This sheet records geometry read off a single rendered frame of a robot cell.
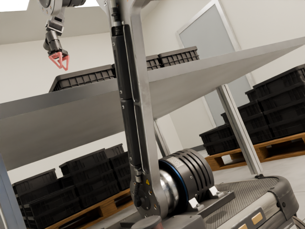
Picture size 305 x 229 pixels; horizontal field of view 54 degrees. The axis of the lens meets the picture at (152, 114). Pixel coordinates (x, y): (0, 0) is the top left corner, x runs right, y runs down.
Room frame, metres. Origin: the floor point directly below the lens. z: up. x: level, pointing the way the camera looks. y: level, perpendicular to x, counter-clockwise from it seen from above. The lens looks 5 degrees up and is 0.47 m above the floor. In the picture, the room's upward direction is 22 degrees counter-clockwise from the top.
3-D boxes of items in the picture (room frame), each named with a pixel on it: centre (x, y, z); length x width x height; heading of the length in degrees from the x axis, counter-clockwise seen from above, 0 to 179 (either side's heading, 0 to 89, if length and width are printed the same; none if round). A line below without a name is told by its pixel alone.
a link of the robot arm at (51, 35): (1.50, 0.34, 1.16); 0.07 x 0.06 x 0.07; 35
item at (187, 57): (1.93, -0.19, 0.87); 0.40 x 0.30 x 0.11; 31
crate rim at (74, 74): (1.63, 0.33, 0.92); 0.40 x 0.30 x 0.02; 31
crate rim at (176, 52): (1.93, -0.19, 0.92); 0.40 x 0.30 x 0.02; 31
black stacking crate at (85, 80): (1.63, 0.33, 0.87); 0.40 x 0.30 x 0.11; 31
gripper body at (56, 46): (1.50, 0.34, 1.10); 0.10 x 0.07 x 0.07; 170
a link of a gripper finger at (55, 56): (1.48, 0.34, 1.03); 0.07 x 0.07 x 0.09; 80
